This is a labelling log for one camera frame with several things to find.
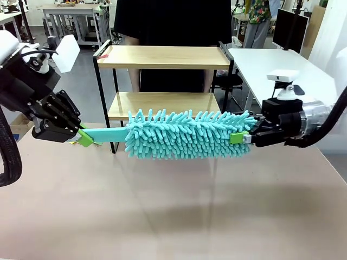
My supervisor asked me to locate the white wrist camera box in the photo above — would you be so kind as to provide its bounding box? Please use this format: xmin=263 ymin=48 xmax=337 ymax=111
xmin=55 ymin=34 xmax=81 ymax=74
xmin=266 ymin=69 xmax=299 ymax=82

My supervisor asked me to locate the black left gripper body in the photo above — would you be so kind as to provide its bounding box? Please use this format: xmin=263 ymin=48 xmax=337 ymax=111
xmin=31 ymin=90 xmax=82 ymax=144

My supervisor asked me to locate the person in floral shirt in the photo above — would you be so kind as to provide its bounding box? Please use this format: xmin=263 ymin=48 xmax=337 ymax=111
xmin=242 ymin=0 xmax=281 ymax=49

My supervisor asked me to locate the black left cable hose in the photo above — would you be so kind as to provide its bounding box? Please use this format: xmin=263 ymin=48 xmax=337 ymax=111
xmin=0 ymin=107 xmax=23 ymax=187

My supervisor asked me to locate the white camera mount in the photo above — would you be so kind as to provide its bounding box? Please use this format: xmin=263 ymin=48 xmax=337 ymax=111
xmin=272 ymin=80 xmax=306 ymax=101
xmin=21 ymin=48 xmax=59 ymax=74

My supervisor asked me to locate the black office chair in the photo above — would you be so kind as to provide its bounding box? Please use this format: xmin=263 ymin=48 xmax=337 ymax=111
xmin=211 ymin=69 xmax=244 ymax=92

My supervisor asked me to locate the large white desk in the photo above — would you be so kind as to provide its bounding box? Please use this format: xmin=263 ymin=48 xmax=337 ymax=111
xmin=227 ymin=48 xmax=339 ymax=114

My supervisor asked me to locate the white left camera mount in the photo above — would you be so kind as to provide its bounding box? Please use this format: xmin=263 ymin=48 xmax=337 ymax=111
xmin=21 ymin=48 xmax=59 ymax=74

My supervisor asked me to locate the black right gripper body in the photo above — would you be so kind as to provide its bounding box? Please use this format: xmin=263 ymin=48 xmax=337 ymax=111
xmin=250 ymin=99 xmax=304 ymax=148

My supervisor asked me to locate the person's torso in black shirt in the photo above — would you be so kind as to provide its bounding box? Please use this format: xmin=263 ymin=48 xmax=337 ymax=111
xmin=113 ymin=0 xmax=233 ymax=93

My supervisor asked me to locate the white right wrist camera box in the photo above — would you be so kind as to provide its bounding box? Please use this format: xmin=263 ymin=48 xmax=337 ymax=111
xmin=266 ymin=69 xmax=299 ymax=82

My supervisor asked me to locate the black monitor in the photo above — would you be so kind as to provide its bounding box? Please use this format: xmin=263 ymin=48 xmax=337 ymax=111
xmin=272 ymin=8 xmax=310 ymax=54

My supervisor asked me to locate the person's left forearm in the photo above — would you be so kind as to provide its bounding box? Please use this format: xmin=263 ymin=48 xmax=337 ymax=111
xmin=203 ymin=69 xmax=215 ymax=93

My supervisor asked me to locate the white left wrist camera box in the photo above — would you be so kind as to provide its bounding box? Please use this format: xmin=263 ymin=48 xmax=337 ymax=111
xmin=55 ymin=34 xmax=81 ymax=74

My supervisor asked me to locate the brown wooden board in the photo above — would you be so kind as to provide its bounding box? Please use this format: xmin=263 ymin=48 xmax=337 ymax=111
xmin=302 ymin=5 xmax=326 ymax=48

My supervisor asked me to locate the cardboard box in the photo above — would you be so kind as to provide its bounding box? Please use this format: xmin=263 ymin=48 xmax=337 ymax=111
xmin=9 ymin=113 xmax=35 ymax=141

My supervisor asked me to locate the teal microfiber duster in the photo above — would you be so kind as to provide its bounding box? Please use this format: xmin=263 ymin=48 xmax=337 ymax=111
xmin=78 ymin=109 xmax=258 ymax=161

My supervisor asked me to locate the grey workbench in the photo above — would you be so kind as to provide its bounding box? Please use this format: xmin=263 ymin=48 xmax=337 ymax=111
xmin=42 ymin=6 xmax=109 ymax=47

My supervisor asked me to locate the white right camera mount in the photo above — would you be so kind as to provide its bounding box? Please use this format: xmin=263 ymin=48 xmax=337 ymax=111
xmin=272 ymin=80 xmax=306 ymax=101

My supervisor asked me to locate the two-tier wooden shelf black frame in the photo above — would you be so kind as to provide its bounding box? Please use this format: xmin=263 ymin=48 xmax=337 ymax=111
xmin=92 ymin=39 xmax=235 ymax=154

